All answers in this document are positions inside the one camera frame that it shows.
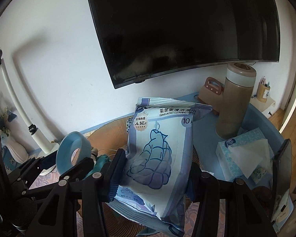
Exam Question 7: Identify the small blue round dish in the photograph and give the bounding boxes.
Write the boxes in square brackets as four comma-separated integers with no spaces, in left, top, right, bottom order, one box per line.
[55,131,92,174]

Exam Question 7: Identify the blue down jacket wipes pack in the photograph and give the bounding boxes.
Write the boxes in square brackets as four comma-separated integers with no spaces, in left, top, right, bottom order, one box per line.
[108,97,212,236]

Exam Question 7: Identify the black wall television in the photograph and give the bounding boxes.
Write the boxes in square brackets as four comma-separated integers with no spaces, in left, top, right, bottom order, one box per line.
[88,0,280,89]

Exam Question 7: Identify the amber glass bowl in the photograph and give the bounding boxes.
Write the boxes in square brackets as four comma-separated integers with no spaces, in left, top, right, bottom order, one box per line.
[84,117,199,236]

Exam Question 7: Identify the teal cloth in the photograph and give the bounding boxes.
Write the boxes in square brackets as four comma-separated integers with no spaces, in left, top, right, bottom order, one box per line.
[85,154,112,178]

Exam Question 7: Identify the beige thermos bottle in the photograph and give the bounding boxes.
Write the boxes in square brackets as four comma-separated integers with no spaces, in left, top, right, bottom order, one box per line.
[216,62,257,139]

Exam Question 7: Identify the white ribbed vase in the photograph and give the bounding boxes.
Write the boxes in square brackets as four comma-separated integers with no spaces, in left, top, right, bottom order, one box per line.
[2,136,29,164]

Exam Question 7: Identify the white desk lamp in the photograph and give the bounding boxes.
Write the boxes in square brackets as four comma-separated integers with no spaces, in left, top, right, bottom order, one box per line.
[0,49,59,157]

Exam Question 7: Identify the blue tissue box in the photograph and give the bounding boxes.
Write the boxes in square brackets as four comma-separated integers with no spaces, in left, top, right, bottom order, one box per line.
[216,128,274,185]

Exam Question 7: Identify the blue checked scrunchie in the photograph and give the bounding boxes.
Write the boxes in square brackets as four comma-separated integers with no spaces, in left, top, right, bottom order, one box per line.
[126,117,133,133]

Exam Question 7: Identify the wooden pen holder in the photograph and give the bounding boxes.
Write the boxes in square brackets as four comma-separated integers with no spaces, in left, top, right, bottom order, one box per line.
[256,76,271,103]

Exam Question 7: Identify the pink floral towel mat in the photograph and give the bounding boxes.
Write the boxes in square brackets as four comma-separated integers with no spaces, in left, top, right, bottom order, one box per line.
[29,172,228,237]

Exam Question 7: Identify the blue white artificial flowers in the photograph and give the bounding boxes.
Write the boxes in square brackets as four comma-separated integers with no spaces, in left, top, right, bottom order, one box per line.
[0,107,17,136]

